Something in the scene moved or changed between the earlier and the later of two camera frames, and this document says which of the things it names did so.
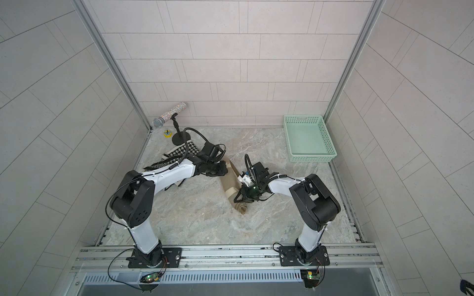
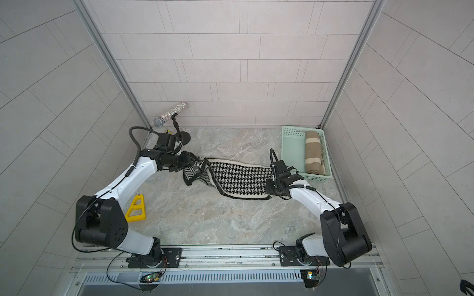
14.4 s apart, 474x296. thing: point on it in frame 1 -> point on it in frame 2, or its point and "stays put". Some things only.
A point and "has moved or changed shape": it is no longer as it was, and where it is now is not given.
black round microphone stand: (178, 137) stays put
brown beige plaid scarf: (231, 185) -> (313, 153)
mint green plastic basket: (308, 139) has moved or changed shape
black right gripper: (247, 197) -> (268, 188)
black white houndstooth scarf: (174, 156) has moved or changed shape
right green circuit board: (311, 277) stays put
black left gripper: (223, 169) -> (187, 161)
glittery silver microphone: (158, 122) stays put
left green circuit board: (151, 277) stays put
